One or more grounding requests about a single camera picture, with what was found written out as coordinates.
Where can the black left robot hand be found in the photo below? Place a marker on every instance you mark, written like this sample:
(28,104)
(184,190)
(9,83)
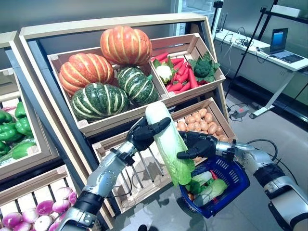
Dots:
(142,134)

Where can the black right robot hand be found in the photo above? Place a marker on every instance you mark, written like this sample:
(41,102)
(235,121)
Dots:
(202,145)

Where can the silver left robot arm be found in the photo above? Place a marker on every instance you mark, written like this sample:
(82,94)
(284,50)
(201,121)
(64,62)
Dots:
(106,173)

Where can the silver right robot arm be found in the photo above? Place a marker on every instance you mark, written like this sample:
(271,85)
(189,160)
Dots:
(252,156)

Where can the blue plastic shopping basket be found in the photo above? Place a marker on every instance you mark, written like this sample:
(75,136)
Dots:
(238,183)

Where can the tan potato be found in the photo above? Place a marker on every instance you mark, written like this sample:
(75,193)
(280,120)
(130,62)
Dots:
(202,112)
(223,138)
(213,128)

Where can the small orange carrot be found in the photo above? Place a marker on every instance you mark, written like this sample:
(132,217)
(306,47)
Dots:
(214,175)

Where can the wooden crate with pumpkins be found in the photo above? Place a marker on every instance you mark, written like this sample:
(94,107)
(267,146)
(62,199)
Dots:
(108,125)

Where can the wooden crate with potatoes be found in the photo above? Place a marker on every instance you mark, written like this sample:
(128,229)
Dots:
(190,111)

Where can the green striped pumpkin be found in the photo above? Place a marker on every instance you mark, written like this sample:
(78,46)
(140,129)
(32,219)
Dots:
(137,85)
(98,101)

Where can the small orange fruit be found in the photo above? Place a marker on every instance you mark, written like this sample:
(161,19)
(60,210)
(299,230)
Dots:
(191,196)

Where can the wooden slatted crate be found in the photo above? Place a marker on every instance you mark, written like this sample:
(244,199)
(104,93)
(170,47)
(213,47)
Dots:
(144,190)

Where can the wooden crate with carrots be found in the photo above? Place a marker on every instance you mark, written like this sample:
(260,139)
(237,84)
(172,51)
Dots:
(199,89)

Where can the red orange carrot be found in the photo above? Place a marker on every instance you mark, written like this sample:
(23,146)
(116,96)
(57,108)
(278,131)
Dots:
(174,87)
(185,86)
(160,57)
(193,79)

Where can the white cauliflower with leaves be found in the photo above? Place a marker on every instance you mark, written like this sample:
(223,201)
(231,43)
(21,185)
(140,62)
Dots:
(163,71)

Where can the green broccoli with leaves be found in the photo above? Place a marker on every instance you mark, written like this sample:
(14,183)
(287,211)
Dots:
(202,68)

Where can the orange striped pumpkin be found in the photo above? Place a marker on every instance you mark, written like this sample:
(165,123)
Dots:
(84,72)
(125,45)

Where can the purple white turnip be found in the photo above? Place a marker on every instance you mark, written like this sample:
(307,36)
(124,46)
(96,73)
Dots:
(12,219)
(30,215)
(61,205)
(63,192)
(43,222)
(44,207)
(72,197)

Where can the white desk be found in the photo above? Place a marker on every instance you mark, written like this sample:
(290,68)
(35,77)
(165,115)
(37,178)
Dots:
(264,67)

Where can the black tripod stand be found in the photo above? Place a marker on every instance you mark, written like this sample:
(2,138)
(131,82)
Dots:
(244,53)

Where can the wooden crate with purple turnips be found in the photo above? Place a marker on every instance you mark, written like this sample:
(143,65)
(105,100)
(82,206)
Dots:
(36,183)

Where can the wooden crate with green peppers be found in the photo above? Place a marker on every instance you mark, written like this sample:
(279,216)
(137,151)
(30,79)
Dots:
(29,162)

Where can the green bell pepper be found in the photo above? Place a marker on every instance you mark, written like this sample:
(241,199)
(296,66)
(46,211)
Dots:
(6,117)
(20,110)
(24,126)
(9,132)
(3,148)

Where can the long green vegetable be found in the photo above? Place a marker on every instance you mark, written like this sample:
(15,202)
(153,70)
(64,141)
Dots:
(22,149)

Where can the glass door cabinet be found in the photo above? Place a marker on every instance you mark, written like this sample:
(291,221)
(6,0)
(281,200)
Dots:
(192,14)

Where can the open laptop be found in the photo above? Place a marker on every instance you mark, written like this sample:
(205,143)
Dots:
(279,39)

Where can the grey power strip red switch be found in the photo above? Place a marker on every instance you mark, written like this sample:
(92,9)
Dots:
(240,111)

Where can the wooden display shelf dark frame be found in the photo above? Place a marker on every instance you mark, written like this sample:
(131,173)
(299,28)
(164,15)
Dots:
(96,26)
(6,41)

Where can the black camera on thin stand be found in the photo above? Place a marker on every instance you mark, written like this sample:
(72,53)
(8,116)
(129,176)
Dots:
(218,4)

